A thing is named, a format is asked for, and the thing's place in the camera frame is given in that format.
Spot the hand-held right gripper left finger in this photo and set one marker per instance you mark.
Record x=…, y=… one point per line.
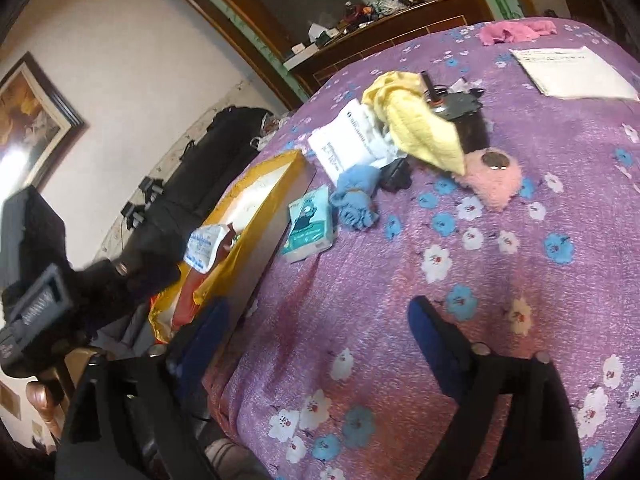
x=202, y=345

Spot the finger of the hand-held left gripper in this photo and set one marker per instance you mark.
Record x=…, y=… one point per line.
x=135, y=280

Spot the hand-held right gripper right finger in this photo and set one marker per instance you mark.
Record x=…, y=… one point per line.
x=432, y=345

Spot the white printed plastic packet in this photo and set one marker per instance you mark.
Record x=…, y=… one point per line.
x=205, y=247

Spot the yellow cardboard box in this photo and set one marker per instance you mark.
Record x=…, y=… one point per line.
x=260, y=185

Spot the red plastic bag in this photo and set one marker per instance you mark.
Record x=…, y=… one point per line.
x=187, y=305

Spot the purple floral bed sheet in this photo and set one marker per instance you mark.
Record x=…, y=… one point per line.
x=400, y=270

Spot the wooden chair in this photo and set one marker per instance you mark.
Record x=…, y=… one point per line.
x=50, y=395

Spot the grey striped cloth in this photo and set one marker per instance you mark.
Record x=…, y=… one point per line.
x=230, y=460

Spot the long black bag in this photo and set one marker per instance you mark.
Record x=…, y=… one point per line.
x=210, y=160

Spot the teal tissue pack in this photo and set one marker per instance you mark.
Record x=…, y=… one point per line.
x=307, y=225

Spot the blue cloth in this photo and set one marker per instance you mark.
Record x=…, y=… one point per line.
x=352, y=195

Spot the pink fluffy cloth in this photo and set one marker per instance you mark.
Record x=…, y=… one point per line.
x=492, y=185

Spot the small black object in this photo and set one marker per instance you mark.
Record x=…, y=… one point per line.
x=396, y=175

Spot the clear plastic bag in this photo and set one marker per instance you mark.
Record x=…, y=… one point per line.
x=270, y=127

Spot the yellow towel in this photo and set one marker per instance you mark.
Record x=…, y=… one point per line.
x=425, y=130

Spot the white plastic package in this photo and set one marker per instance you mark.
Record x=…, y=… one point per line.
x=345, y=135

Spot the wooden cabinet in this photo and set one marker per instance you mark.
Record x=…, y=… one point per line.
x=235, y=15

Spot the white paper sheet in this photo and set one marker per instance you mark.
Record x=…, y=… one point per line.
x=575, y=72

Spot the pink crumpled cloth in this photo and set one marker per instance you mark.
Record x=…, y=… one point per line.
x=510, y=31

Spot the wooden shelf with clutter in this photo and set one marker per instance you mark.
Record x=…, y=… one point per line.
x=380, y=7

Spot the framed wall picture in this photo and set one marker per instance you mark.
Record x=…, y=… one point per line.
x=35, y=120

